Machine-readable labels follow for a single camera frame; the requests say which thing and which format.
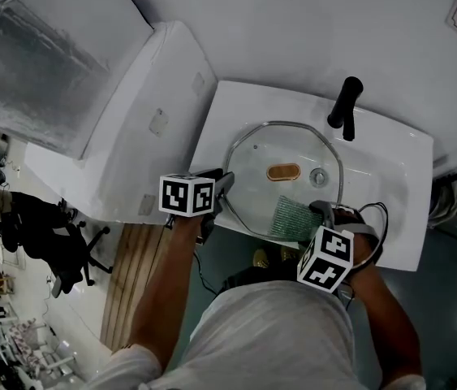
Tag black faucet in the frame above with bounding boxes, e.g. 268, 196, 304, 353
326, 76, 364, 142

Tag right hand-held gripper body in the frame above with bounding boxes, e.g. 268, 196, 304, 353
295, 219, 380, 293

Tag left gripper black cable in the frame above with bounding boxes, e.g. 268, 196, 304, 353
191, 249, 221, 296

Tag person's left forearm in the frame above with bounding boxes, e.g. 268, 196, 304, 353
128, 215, 213, 375

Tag white metal drying rack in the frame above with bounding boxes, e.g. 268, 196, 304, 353
0, 298, 77, 381

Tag person's left shoe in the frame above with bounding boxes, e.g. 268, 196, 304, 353
252, 248, 272, 267

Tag metal sink drain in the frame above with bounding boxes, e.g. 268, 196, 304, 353
309, 167, 328, 186

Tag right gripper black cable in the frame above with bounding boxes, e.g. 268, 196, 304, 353
341, 201, 388, 312

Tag white sink basin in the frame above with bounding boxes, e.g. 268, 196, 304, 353
189, 80, 435, 271

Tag wooden slat platform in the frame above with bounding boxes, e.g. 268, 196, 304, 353
100, 221, 175, 351

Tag black office chair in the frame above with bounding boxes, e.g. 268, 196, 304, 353
0, 191, 114, 298

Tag person's black trousers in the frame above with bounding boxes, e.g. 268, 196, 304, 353
222, 264, 306, 290

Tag person's white shirt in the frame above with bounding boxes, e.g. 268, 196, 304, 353
85, 278, 428, 390

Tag pale hanging towel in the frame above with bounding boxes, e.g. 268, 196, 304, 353
429, 180, 457, 229

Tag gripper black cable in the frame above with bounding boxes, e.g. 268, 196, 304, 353
341, 201, 388, 312
191, 249, 221, 296

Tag person's right forearm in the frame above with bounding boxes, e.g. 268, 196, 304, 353
347, 233, 422, 385

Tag white foam box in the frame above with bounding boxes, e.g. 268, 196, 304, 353
23, 20, 219, 223

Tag green scrubbing sponge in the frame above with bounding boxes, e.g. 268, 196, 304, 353
267, 195, 325, 244

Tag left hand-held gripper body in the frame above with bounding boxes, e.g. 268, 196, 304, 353
158, 167, 224, 245

